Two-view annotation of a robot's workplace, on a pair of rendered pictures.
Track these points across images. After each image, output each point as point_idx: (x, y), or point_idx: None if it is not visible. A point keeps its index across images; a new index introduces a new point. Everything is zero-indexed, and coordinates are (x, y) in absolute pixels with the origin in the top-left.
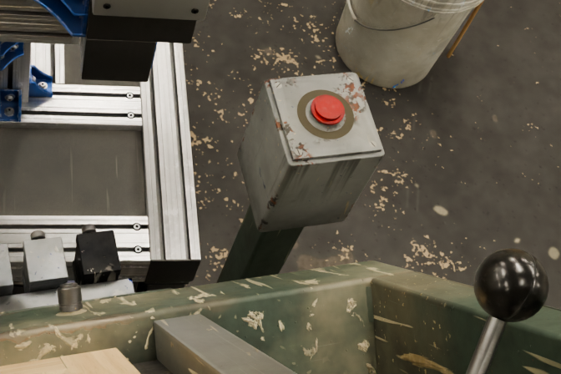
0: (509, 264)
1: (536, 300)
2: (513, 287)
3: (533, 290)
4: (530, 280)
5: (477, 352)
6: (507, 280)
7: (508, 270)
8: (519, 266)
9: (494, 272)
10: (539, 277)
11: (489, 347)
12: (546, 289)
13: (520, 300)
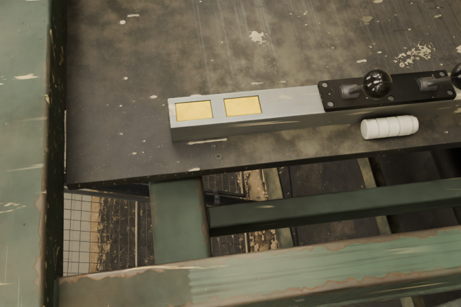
0: (459, 66)
1: (452, 81)
2: (452, 70)
3: (452, 78)
4: (454, 75)
5: (448, 76)
6: (454, 67)
7: (457, 66)
8: (458, 69)
9: (459, 63)
10: (457, 79)
11: (448, 78)
12: (457, 84)
13: (450, 75)
